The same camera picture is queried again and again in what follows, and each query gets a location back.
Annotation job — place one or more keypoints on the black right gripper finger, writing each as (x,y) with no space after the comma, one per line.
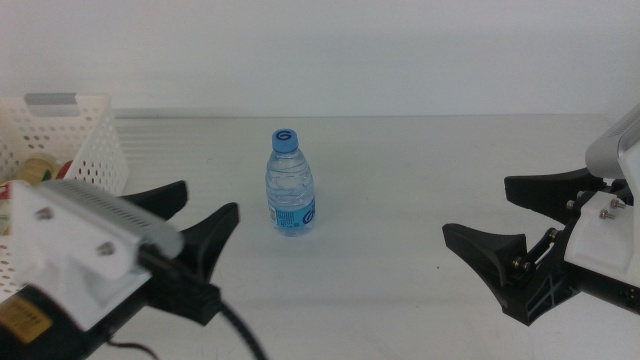
(485,250)
(545,192)

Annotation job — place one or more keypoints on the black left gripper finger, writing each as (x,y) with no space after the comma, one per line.
(162,197)
(210,235)

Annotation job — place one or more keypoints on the clear water bottle blue cap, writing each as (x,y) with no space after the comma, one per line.
(290,195)

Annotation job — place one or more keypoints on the red soda can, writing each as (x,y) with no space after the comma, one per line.
(66,170)

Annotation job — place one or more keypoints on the yellow tea bottle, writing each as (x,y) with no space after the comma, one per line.
(37,170)

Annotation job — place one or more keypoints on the white perforated plastic basket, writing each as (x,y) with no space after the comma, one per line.
(100,150)

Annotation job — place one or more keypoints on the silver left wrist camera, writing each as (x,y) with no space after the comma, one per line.
(120,217)

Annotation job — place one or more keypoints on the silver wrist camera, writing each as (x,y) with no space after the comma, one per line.
(612,147)
(120,217)

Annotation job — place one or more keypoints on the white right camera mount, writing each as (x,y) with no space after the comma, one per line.
(605,245)

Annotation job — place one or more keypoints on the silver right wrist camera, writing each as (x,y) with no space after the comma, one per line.
(612,147)

